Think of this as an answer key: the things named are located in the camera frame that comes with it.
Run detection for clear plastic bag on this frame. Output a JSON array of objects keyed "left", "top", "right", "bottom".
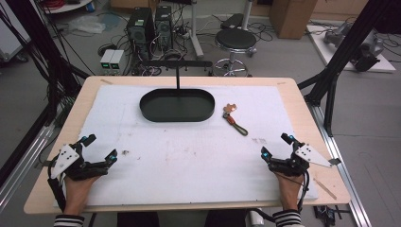
[{"left": 67, "top": 14, "right": 107, "bottom": 35}]

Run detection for right hand-held gripper black cable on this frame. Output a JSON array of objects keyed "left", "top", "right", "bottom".
[{"left": 250, "top": 169, "right": 311, "bottom": 223}]

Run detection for grey black robot part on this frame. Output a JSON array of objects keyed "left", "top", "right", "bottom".
[{"left": 323, "top": 22, "right": 386, "bottom": 73}]

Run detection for white floor board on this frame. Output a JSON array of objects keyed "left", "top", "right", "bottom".
[{"left": 305, "top": 24, "right": 397, "bottom": 74}]

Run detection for black metal frame strut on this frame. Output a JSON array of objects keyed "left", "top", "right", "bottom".
[
  {"left": 297, "top": 0, "right": 401, "bottom": 137},
  {"left": 0, "top": 0, "right": 91, "bottom": 187}
]

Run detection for white bench power supply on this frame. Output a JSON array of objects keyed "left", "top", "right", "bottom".
[
  {"left": 109, "top": 49, "right": 126, "bottom": 76},
  {"left": 99, "top": 48, "right": 116, "bottom": 76}
]

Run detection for slim black computer tower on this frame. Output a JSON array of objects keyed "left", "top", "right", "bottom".
[{"left": 154, "top": 5, "right": 174, "bottom": 51}]

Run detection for white cylinder under table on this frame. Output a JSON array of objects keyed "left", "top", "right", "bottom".
[{"left": 249, "top": 210, "right": 265, "bottom": 227}]

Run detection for brown cardboard box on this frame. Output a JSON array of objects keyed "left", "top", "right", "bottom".
[{"left": 268, "top": 0, "right": 319, "bottom": 41}]

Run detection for brown leather keychain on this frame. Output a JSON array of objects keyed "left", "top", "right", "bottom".
[{"left": 222, "top": 103, "right": 250, "bottom": 137}]

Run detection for black flat case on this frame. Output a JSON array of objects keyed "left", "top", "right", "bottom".
[{"left": 219, "top": 12, "right": 245, "bottom": 30}]

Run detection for black oval tray key stand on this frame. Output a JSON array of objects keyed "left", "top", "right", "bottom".
[{"left": 138, "top": 60, "right": 217, "bottom": 124}]

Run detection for person's right hand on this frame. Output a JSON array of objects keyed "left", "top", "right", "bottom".
[{"left": 273, "top": 170, "right": 305, "bottom": 212}]

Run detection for person's leg dark trousers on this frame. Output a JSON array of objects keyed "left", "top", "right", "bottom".
[
  {"left": 116, "top": 211, "right": 161, "bottom": 227},
  {"left": 203, "top": 209, "right": 249, "bottom": 227}
]

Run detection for large black computer tower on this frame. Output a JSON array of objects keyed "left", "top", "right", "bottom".
[{"left": 126, "top": 7, "right": 156, "bottom": 61}]

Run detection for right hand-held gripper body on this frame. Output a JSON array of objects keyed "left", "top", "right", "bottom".
[{"left": 267, "top": 143, "right": 342, "bottom": 178}]

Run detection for person's left hand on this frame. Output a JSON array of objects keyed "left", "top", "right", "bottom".
[{"left": 63, "top": 174, "right": 101, "bottom": 217}]

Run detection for white desk leg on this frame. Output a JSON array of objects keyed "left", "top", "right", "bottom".
[{"left": 188, "top": 0, "right": 205, "bottom": 60}]

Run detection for white foam mat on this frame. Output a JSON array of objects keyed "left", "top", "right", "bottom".
[{"left": 52, "top": 84, "right": 320, "bottom": 209}]

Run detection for aluminium rail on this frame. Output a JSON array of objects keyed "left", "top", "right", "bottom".
[
  {"left": 306, "top": 102, "right": 373, "bottom": 227},
  {"left": 0, "top": 124, "right": 56, "bottom": 214}
]

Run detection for black round stool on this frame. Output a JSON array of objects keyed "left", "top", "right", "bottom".
[{"left": 211, "top": 27, "right": 258, "bottom": 78}]

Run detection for black parts on floor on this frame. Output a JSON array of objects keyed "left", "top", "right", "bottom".
[{"left": 312, "top": 204, "right": 351, "bottom": 227}]

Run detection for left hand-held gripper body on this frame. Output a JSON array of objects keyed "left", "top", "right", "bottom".
[{"left": 46, "top": 142, "right": 111, "bottom": 183}]

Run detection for thin wooden stick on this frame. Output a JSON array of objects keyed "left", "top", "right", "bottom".
[{"left": 312, "top": 177, "right": 338, "bottom": 201}]

